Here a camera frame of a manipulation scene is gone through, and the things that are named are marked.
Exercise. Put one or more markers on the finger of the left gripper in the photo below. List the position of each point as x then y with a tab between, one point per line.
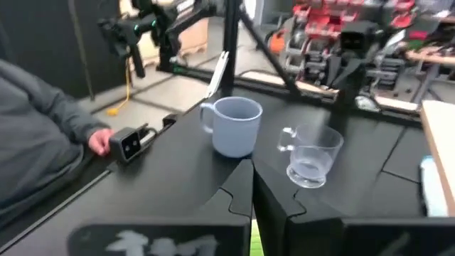
136	62
141	62

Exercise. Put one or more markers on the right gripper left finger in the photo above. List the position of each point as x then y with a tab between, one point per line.
236	199

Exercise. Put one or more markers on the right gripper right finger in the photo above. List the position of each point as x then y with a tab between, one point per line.
273	206

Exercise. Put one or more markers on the clear glass cup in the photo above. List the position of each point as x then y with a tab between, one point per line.
309	167

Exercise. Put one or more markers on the grey mug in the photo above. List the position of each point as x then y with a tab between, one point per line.
234	135

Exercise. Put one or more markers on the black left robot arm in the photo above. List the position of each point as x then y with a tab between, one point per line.
165	46

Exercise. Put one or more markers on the wooden shelf with black legs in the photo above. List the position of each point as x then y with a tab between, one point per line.
442	142

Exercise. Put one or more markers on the tan wooden crate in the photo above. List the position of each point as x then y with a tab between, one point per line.
193	39

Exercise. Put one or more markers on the black table mat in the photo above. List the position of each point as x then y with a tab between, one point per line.
177	185

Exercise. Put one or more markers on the black partition panel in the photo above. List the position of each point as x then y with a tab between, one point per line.
53	35

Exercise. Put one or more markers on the person's hand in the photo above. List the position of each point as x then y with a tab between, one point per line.
99	142

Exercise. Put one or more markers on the person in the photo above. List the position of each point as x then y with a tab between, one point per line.
35	135

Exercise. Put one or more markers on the red parts bin rack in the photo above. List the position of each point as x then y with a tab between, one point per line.
320	25

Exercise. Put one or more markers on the black background machine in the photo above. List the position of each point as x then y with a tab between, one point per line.
355	42

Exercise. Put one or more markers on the wooden workbench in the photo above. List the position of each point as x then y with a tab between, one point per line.
426	57

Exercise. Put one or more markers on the white frame label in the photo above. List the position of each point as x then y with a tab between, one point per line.
217	73

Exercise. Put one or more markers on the black table-level camera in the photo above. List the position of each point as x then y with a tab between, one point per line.
124	145

